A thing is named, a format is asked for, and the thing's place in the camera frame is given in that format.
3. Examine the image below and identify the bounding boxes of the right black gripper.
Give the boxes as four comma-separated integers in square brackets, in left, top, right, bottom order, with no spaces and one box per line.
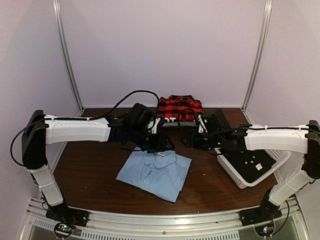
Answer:
[180,129,223,151]

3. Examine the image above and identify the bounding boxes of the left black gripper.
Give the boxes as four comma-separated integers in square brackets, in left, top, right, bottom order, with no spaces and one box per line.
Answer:
[129,126,175,154]

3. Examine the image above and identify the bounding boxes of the light blue long sleeve shirt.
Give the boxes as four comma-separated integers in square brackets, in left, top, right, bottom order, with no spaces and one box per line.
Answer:
[116,147,192,203]

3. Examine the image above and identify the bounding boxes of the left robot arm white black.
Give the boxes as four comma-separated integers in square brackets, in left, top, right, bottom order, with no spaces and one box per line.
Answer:
[21,103,175,222]

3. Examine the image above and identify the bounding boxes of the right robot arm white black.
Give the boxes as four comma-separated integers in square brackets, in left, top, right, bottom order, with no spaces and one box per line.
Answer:
[181,108,320,221]

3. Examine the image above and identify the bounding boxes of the black folded shirt white letters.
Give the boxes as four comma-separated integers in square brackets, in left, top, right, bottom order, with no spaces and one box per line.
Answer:
[163,117,196,127]

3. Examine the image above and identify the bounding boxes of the red black plaid folded shirt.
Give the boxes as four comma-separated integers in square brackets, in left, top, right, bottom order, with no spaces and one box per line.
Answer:
[157,95,203,122]

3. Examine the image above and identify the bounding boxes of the black shirt in basket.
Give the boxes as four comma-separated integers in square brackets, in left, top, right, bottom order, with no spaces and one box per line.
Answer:
[218,148,276,189]

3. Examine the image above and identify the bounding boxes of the white plastic basket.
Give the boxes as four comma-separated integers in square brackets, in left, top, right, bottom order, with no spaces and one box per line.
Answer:
[215,148,291,189]

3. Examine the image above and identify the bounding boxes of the right circuit board with leds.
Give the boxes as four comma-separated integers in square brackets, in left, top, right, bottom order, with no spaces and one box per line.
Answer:
[254,224,275,238]

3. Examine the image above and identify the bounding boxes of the circuit board with leds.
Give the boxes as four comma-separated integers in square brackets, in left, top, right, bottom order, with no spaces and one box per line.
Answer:
[254,224,275,238]
[53,222,76,238]

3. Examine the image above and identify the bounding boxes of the left circuit board with leds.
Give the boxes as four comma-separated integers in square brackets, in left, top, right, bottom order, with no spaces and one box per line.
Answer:
[53,222,76,238]

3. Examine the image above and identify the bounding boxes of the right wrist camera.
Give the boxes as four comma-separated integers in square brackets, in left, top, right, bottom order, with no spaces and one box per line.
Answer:
[197,114,207,134]

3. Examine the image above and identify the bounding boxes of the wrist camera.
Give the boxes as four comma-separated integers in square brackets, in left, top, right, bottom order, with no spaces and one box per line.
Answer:
[197,114,207,134]
[147,118,166,134]

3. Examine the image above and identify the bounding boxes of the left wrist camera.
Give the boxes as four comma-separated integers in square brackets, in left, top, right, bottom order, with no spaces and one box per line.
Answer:
[147,118,166,134]

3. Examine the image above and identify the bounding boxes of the left black cable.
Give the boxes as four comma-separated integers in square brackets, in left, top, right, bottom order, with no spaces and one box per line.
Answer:
[9,89,161,167]

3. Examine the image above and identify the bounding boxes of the aluminium front rail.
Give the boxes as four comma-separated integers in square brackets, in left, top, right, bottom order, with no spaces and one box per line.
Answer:
[17,197,311,240]

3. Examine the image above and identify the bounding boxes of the right aluminium frame post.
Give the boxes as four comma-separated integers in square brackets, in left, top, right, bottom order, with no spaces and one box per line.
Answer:
[241,0,273,112]

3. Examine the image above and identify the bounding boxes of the aluminium frame post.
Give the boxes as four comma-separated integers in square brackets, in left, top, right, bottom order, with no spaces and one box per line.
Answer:
[241,0,273,112]
[52,0,84,112]

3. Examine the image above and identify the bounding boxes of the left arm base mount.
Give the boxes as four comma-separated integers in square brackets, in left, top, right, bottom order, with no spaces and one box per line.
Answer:
[45,207,89,227]

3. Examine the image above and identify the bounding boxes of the left aluminium frame post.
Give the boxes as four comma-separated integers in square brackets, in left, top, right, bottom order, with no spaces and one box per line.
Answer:
[52,0,84,112]

